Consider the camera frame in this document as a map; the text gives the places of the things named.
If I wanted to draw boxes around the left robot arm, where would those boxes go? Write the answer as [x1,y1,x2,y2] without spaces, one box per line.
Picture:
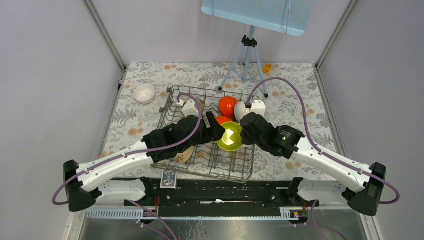
[60,112,226,212]

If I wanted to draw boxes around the purple cable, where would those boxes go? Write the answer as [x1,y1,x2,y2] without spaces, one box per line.
[244,77,401,205]
[51,93,204,206]

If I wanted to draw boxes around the far orange bowl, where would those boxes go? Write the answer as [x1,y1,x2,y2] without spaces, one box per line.
[219,96,238,119]

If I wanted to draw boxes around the grey wire dish rack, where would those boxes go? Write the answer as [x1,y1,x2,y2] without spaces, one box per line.
[152,85,257,183]

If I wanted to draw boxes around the yellow-green bowl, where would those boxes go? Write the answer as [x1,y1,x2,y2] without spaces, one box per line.
[216,121,243,152]

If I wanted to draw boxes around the far white ribbed bowl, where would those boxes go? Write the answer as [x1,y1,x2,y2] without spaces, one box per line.
[233,101,251,122]

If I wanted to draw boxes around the floral tablecloth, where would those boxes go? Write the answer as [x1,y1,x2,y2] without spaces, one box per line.
[99,62,336,181]

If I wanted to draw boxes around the light blue tripod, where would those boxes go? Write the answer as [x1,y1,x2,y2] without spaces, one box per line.
[218,25,265,91]

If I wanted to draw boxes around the light blue board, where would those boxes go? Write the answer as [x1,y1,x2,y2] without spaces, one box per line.
[201,0,317,37]

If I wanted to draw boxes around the near beige patterned bowl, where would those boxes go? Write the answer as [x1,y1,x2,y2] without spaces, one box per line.
[172,146,195,164]

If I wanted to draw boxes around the orange toy block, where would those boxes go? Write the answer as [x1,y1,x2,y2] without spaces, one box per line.
[262,63,274,75]

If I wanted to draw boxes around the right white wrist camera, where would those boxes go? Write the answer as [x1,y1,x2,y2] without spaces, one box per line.
[244,100,266,117]

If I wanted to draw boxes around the orange bowl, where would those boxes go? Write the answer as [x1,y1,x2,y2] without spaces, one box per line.
[215,115,233,125]
[219,96,238,119]

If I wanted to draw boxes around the near orange bowl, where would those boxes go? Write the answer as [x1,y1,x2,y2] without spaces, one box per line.
[215,115,233,125]

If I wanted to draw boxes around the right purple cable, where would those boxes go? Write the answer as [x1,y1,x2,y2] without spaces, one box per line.
[244,77,401,205]

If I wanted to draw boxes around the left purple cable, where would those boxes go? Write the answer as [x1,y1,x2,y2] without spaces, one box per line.
[51,93,204,206]

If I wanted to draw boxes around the blue playing card box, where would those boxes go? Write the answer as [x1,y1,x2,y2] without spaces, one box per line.
[159,169,178,189]

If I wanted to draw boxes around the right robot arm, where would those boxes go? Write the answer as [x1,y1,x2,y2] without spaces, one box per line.
[240,113,387,217]

